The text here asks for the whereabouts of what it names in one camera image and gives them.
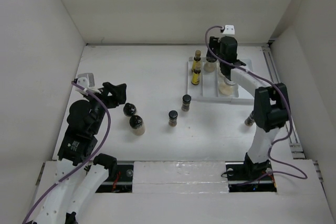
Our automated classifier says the white divided organizer tray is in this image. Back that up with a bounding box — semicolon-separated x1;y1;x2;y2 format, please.
187;57;254;104

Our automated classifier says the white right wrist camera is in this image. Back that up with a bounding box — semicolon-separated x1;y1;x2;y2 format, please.
220;25;235;36

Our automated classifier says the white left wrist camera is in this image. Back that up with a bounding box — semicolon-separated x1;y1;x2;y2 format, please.
75;73;95;94

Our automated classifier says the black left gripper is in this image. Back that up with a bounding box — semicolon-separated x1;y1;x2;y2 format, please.
83;81;126;133

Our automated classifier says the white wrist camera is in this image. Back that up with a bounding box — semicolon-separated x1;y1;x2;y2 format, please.
220;25;235;36
75;73;95;94

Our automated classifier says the black flip-lid shaker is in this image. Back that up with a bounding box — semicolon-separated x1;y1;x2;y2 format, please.
123;103;137;117
129;115;145;136

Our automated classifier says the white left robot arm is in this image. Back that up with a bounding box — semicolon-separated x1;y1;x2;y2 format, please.
23;79;127;223

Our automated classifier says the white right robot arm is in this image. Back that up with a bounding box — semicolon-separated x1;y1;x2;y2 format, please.
207;36;290;182

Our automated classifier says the clear glass jar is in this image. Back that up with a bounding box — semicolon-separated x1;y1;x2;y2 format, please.
218;76;238;96
204;57;217;73

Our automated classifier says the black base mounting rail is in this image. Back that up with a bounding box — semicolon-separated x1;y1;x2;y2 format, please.
97;161;277;194

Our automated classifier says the black cap spice jar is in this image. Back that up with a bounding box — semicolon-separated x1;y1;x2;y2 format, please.
244;111;255;127
181;94;192;112
169;110;178;127

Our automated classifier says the yellow label bottle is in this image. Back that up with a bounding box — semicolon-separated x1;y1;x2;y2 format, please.
192;50;202;73
191;63;201;86

